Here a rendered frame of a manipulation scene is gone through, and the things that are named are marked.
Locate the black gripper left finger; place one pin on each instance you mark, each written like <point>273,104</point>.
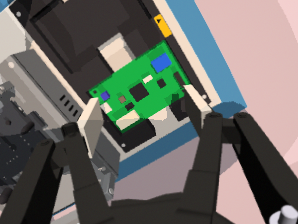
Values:
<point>33,198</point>

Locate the green circuit board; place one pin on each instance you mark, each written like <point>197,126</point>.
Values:
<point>141,88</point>

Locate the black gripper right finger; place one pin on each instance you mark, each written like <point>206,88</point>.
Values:
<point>273,183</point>

